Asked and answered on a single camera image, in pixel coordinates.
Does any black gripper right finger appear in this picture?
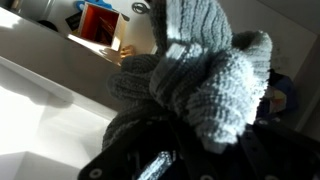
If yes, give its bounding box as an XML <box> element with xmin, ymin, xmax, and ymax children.
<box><xmin>239</xmin><ymin>118</ymin><xmax>320</xmax><ymax>180</ymax></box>

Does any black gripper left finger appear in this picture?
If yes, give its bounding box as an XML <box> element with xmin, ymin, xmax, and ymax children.
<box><xmin>78</xmin><ymin>114</ymin><xmax>218</xmax><ymax>180</ymax></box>

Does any blue terry towel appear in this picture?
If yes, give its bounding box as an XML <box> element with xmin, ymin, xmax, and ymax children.
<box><xmin>101</xmin><ymin>0</ymin><xmax>274</xmax><ymax>180</ymax></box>

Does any white double sink vanity top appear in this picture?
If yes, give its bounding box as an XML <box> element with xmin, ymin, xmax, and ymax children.
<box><xmin>0</xmin><ymin>6</ymin><xmax>123</xmax><ymax>180</ymax></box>

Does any small amber item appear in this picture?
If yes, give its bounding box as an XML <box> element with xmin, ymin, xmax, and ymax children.
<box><xmin>119</xmin><ymin>44</ymin><xmax>138</xmax><ymax>61</ymax></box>

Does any white box with orange inside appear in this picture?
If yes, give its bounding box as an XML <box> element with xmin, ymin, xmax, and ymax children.
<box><xmin>68</xmin><ymin>1</ymin><xmax>130</xmax><ymax>53</ymax></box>

